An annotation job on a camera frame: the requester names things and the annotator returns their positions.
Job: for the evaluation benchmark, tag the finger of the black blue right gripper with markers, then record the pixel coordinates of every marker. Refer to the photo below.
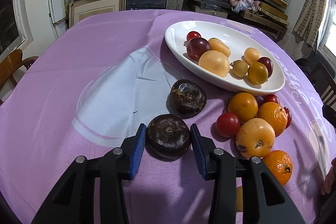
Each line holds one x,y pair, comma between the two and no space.
264,198

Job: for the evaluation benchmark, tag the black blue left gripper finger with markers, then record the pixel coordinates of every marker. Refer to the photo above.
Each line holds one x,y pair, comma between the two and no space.
71,200

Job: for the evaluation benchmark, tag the red cherry tomato rear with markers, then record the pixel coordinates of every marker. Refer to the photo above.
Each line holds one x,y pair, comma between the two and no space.
271,98

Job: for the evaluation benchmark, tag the person's right hand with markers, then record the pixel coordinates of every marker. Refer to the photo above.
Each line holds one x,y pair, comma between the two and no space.
329,180

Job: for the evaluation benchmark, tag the dark chair right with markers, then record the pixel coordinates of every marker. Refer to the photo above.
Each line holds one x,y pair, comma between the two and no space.
324,84

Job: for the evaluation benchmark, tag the patterned curtain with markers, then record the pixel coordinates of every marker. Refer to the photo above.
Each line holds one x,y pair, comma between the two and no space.
309,21

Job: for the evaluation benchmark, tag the wooden chair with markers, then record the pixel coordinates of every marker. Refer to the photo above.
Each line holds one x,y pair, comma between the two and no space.
11,64

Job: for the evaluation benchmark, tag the dark red plum right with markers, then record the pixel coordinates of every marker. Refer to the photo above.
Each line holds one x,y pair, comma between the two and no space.
268,63

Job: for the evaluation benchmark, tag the red cherry tomato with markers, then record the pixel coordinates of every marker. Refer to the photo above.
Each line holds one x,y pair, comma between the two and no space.
289,116
271,98

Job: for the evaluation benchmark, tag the purple tablecloth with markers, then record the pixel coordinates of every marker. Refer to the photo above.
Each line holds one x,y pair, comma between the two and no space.
112,72

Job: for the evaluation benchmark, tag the small brown fruit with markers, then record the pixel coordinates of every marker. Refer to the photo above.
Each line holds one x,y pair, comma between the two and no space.
239,68

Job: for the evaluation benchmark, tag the dark red plum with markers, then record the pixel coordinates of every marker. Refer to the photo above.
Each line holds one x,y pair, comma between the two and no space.
268,63
196,47

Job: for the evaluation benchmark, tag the crumpled pink cloth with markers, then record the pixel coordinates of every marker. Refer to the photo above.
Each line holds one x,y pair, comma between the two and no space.
244,5

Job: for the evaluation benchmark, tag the dark purple fruit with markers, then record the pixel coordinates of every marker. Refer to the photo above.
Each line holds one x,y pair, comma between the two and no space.
168,136
186,99

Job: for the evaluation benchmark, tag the oblong pale orange fruit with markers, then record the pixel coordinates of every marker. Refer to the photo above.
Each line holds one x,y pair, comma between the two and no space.
218,45

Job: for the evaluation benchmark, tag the bumpy mandarin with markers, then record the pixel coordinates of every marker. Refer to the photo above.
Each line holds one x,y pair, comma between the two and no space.
280,164
275,115

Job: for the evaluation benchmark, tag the framed picture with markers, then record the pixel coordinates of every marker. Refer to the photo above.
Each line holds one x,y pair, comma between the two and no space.
82,9

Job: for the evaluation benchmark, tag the white oval plate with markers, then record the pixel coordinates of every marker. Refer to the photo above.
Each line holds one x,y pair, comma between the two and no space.
175,37

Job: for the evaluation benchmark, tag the smooth orange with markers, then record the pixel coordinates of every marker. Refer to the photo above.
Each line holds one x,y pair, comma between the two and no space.
244,106

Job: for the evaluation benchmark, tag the dark purple fruit front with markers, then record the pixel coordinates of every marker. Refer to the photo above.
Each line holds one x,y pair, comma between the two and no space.
168,136

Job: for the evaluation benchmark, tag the red tomato with stem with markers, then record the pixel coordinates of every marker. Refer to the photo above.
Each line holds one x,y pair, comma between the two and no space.
191,35

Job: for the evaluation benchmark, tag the small red tomato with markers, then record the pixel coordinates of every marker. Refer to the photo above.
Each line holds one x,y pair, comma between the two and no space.
227,125

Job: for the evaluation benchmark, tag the dark red plum left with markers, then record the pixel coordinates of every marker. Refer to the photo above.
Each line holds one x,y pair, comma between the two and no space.
196,47

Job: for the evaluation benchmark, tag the yellow pepino with stem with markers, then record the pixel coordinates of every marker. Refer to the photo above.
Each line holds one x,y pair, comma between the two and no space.
255,138

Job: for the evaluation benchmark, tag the red cherry tomato right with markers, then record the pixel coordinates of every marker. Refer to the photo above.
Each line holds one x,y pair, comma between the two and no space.
289,116

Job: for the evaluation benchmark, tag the small orange yellow fruit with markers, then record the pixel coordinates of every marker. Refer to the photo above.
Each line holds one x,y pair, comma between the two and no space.
257,73

